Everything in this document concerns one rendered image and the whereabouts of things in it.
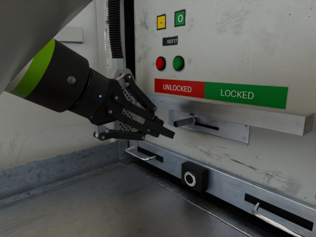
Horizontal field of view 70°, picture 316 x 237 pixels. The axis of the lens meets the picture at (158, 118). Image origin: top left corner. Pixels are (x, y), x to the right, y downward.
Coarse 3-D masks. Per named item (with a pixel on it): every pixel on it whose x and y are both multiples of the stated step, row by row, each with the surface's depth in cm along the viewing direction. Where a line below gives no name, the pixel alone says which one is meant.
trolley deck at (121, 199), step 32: (64, 192) 53; (96, 192) 53; (128, 192) 53; (160, 192) 53; (0, 224) 42; (32, 224) 42; (64, 224) 42; (96, 224) 42; (128, 224) 42; (160, 224) 42; (192, 224) 42; (224, 224) 42
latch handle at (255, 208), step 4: (256, 204) 40; (260, 204) 40; (256, 208) 39; (256, 212) 38; (256, 216) 37; (260, 216) 37; (264, 216) 37; (264, 220) 36; (268, 220) 36; (272, 220) 36; (272, 224) 35; (276, 224) 35; (280, 224) 35; (280, 228) 35; (284, 228) 34; (288, 228) 34; (288, 232) 34; (292, 232) 33; (296, 232) 33; (296, 236) 33; (300, 236) 33; (304, 236) 32
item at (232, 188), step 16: (144, 144) 65; (160, 160) 60; (176, 160) 56; (192, 160) 52; (176, 176) 56; (208, 176) 49; (224, 176) 46; (208, 192) 49; (224, 192) 46; (240, 192) 43; (256, 192) 41; (272, 192) 39; (240, 208) 44; (272, 208) 39; (288, 208) 37; (304, 208) 35; (288, 224) 37; (304, 224) 36
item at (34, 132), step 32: (96, 0) 63; (64, 32) 62; (96, 32) 67; (96, 64) 69; (0, 96) 61; (0, 128) 63; (32, 128) 66; (64, 128) 69; (0, 160) 64; (32, 160) 68
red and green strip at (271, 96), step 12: (156, 84) 59; (168, 84) 55; (180, 84) 52; (192, 84) 50; (204, 84) 47; (216, 84) 45; (228, 84) 43; (240, 84) 41; (192, 96) 50; (204, 96) 48; (216, 96) 46; (228, 96) 44; (240, 96) 42; (252, 96) 40; (264, 96) 38; (276, 96) 37
